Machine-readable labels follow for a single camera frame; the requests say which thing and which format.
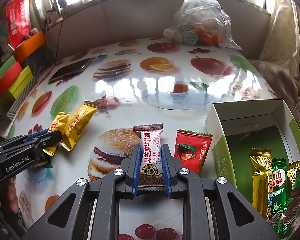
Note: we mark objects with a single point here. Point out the yellow green box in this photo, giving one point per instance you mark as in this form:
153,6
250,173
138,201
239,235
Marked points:
20,83

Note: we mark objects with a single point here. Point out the green chocolate biscuit packet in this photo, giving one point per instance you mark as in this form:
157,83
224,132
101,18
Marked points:
287,216

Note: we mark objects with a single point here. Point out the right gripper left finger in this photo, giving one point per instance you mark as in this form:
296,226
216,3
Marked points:
90,209

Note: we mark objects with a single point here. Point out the red snack bag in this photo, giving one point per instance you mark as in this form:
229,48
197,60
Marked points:
18,20

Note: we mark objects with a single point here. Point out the yellow peanut crisp packet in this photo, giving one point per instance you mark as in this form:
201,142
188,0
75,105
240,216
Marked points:
76,124
56,128

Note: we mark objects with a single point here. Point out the beige patterned curtain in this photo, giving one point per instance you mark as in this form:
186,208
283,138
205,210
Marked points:
279,60

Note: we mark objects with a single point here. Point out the green white cardboard box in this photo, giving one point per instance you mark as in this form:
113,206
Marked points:
256,146

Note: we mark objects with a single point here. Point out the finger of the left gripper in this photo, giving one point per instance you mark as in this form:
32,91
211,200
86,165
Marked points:
34,146
20,139

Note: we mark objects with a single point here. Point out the orange yellow snack packet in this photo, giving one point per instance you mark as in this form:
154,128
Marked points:
291,173

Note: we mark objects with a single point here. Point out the green Milo packet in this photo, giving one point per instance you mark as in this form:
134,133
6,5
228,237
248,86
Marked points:
279,196

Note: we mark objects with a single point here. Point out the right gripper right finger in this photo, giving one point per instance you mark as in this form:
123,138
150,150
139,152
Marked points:
213,208

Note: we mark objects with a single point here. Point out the clear plastic bag with items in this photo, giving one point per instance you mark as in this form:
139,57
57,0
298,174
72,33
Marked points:
201,22

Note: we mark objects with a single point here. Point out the red perforated box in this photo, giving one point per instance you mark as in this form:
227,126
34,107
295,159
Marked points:
9,77

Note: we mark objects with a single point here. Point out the black gold candy packet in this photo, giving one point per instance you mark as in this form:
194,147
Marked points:
44,161

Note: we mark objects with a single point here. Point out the orange box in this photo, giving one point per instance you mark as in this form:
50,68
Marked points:
29,46

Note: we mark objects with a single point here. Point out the black smartphone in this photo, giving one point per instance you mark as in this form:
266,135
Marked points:
70,70

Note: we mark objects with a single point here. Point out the brown white nougat candy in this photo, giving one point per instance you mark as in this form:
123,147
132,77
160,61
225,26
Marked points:
150,172

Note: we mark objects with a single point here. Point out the long gold snack bar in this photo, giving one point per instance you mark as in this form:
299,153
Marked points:
262,172

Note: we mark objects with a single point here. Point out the person's left hand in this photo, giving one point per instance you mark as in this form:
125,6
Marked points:
11,195

